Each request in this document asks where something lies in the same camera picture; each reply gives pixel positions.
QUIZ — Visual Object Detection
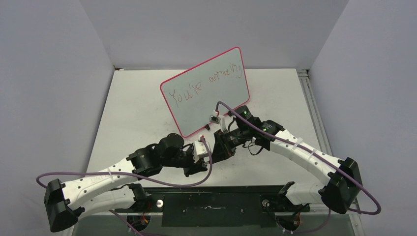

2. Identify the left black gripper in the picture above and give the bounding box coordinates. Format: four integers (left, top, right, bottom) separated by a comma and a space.
161, 147, 208, 177

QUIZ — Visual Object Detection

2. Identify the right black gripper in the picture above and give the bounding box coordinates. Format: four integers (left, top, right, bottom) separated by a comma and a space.
209, 126, 249, 165

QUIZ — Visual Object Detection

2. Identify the pink framed whiteboard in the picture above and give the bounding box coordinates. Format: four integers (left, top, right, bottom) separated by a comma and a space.
159, 47, 250, 137

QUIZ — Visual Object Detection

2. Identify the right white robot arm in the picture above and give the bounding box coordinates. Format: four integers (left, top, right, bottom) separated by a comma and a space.
209, 106, 362, 214

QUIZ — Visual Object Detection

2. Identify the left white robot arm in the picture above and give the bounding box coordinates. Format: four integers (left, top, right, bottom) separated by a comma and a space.
43, 133, 213, 233

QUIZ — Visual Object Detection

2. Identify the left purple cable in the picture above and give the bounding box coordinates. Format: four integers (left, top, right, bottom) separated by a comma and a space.
35, 136, 214, 236

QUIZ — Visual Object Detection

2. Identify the purple cable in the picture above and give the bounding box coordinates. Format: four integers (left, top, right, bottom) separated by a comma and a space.
35, 136, 214, 236
216, 101, 382, 235

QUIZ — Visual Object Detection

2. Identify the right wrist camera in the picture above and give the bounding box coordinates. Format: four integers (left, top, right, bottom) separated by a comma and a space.
209, 110, 227, 131

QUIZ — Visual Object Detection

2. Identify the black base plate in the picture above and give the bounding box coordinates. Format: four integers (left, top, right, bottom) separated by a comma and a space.
116, 185, 313, 228

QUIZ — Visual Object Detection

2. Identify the aluminium right rail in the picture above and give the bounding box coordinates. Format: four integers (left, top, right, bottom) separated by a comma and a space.
297, 69, 333, 156

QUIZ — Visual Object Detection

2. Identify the aluminium rail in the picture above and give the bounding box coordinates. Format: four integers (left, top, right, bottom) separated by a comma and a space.
62, 202, 358, 236
297, 69, 333, 156

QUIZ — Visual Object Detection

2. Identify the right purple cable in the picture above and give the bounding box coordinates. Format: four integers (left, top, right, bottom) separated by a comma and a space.
216, 101, 382, 235

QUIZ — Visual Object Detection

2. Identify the aluminium front rail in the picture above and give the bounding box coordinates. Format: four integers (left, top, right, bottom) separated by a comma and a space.
62, 202, 358, 236

